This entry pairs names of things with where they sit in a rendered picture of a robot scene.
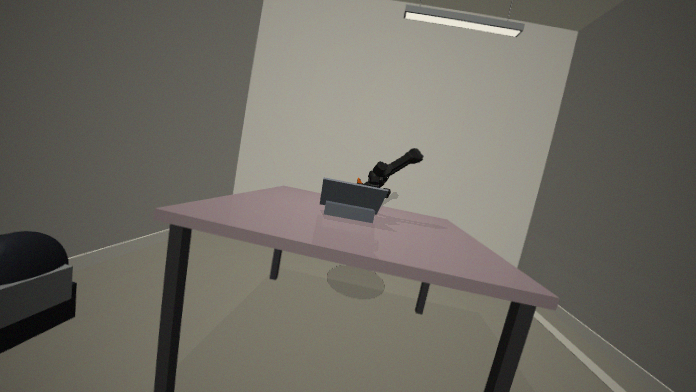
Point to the grey switch panel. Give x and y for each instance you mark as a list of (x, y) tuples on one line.
[(350, 200)]

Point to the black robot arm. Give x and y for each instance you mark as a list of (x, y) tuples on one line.
[(381, 172)]

